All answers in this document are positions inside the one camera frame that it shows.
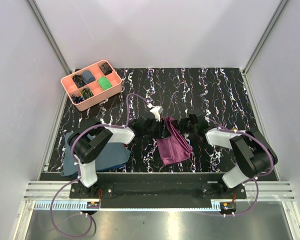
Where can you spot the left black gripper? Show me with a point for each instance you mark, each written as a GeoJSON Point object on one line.
{"type": "Point", "coordinates": [163, 132]}

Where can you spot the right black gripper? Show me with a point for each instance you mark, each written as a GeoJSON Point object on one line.
{"type": "Point", "coordinates": [181, 123]}

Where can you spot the purple satin napkin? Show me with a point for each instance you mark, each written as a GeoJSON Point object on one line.
{"type": "Point", "coordinates": [174, 148]}

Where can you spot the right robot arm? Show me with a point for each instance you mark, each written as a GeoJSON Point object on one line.
{"type": "Point", "coordinates": [253, 154]}

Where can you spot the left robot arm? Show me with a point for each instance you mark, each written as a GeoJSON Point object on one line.
{"type": "Point", "coordinates": [88, 142]}

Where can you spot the grey-blue folded cloth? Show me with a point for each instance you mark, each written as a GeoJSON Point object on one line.
{"type": "Point", "coordinates": [113, 156]}

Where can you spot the green rolled cloth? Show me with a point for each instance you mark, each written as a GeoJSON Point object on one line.
{"type": "Point", "coordinates": [104, 83]}

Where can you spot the yellow-black patterned rolled cloth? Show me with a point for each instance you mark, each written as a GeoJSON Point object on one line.
{"type": "Point", "coordinates": [86, 93]}

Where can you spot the dark patterned rolled cloth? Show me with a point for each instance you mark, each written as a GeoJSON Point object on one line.
{"type": "Point", "coordinates": [106, 68]}

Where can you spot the pink divided organizer tray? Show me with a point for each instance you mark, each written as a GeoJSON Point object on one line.
{"type": "Point", "coordinates": [99, 95]}

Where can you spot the blue rolled cloth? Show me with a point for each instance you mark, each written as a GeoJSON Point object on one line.
{"type": "Point", "coordinates": [88, 77]}

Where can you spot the blue-black patterned rolled cloth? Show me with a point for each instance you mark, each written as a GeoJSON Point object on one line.
{"type": "Point", "coordinates": [77, 99]}

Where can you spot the black patterned rolled cloth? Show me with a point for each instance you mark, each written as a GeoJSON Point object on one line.
{"type": "Point", "coordinates": [78, 80]}

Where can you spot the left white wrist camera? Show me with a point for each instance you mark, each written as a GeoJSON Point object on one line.
{"type": "Point", "coordinates": [156, 110]}

